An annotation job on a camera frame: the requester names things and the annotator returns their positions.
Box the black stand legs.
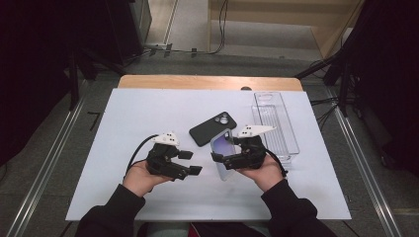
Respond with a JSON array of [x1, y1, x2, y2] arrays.
[[67, 47, 127, 112], [294, 52, 352, 117]]

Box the wooden cabinet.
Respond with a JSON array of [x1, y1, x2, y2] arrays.
[[207, 0, 367, 59]]

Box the black hanging cable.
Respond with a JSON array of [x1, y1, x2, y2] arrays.
[[197, 0, 230, 55]]

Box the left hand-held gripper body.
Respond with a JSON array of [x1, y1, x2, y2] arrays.
[[145, 131, 194, 182]]

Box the person's left hand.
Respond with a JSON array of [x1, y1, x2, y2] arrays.
[[122, 159, 176, 198]]

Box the right hand-held gripper black cable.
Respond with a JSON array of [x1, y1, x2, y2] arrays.
[[265, 148, 290, 177]]

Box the person's right hand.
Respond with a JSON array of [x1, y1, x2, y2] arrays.
[[235, 154, 290, 194]]

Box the black floor cables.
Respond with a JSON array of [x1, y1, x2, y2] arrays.
[[309, 96, 345, 130]]

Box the left hand-held gripper black cable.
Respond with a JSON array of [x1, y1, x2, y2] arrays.
[[126, 133, 160, 176]]

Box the black phone case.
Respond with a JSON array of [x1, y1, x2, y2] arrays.
[[188, 111, 238, 148]]

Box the wooden table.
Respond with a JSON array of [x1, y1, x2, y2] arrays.
[[117, 74, 304, 92]]

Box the clear plastic container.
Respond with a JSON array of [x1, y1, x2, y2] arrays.
[[251, 91, 300, 164]]

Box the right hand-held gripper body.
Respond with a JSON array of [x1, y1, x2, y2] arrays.
[[226, 124, 278, 171]]

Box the hand-held gripper black cable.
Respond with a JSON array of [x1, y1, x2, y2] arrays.
[[265, 148, 290, 177], [126, 133, 160, 176]]

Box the black curtain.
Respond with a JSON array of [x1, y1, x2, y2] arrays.
[[0, 0, 147, 166], [329, 0, 419, 177]]

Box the white table board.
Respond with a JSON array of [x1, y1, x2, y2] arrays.
[[64, 87, 353, 221]]

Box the metal floor rail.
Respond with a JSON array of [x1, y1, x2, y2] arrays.
[[331, 105, 403, 237], [6, 80, 91, 237]]

